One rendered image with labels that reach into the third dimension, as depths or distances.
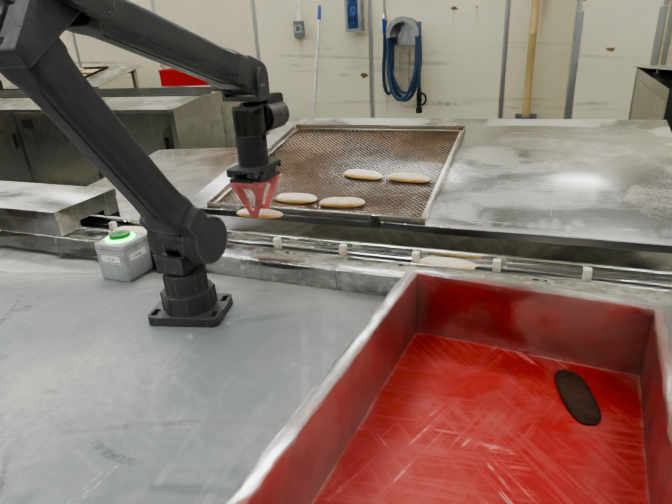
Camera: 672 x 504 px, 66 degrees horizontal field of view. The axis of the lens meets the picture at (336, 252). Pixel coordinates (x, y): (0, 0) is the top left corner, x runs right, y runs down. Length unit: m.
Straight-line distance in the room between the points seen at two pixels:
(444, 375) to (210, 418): 0.30
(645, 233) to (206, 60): 0.78
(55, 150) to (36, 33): 3.92
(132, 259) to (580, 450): 0.81
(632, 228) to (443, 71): 3.70
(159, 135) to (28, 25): 3.20
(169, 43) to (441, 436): 0.62
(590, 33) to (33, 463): 4.04
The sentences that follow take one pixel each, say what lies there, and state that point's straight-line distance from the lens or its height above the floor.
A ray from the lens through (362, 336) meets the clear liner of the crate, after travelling 0.60.
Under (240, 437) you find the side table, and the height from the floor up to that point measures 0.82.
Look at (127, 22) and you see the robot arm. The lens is 0.76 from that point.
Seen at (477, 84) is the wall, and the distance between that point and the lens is 4.60.
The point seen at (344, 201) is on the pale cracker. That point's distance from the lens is 1.11.
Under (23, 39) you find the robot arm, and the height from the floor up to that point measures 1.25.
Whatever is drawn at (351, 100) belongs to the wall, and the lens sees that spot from 4.87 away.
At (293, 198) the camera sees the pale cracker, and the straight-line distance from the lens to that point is 1.15.
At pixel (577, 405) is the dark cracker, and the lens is 0.68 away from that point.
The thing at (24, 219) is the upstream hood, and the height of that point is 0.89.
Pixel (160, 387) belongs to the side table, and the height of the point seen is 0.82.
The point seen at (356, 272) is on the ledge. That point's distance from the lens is 0.89.
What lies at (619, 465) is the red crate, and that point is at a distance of 0.64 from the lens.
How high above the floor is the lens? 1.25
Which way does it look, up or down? 23 degrees down
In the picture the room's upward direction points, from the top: 3 degrees counter-clockwise
